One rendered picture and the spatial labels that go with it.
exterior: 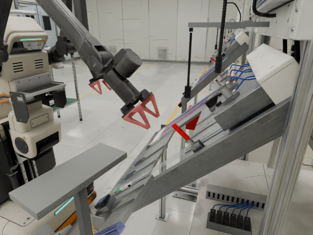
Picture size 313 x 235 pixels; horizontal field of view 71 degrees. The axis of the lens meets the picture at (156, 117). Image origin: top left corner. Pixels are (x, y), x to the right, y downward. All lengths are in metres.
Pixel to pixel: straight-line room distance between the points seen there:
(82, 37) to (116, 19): 9.79
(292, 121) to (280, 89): 0.08
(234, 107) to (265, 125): 0.08
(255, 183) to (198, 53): 8.45
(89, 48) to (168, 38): 8.99
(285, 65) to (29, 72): 1.18
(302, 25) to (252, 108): 0.20
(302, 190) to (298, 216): 0.19
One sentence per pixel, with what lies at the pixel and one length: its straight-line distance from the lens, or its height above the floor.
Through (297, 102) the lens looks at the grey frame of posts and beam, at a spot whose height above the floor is 1.20.
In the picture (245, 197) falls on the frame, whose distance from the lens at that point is 1.06.
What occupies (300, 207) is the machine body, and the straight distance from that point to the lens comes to 1.19.
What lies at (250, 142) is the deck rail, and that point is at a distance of 0.56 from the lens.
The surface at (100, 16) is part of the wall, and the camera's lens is 10.89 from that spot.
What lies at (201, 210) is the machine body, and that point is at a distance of 1.02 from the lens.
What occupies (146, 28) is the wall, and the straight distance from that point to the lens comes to 9.95.
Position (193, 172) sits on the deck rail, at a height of 0.97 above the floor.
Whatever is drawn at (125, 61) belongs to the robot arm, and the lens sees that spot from 0.64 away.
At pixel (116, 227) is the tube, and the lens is 0.34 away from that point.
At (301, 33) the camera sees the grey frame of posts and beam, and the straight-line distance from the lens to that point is 0.47.
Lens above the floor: 1.33
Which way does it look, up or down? 22 degrees down
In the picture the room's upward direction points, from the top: straight up
